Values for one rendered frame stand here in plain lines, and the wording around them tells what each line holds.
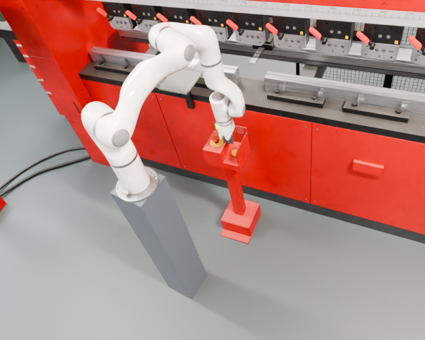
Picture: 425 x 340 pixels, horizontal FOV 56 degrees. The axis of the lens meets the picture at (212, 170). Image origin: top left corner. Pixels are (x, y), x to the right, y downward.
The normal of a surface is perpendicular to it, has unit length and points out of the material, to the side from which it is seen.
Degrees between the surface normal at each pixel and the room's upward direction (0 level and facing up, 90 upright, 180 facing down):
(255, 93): 0
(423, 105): 90
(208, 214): 0
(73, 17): 90
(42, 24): 90
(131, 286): 0
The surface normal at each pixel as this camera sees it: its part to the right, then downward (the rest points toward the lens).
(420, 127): -0.18, -0.63
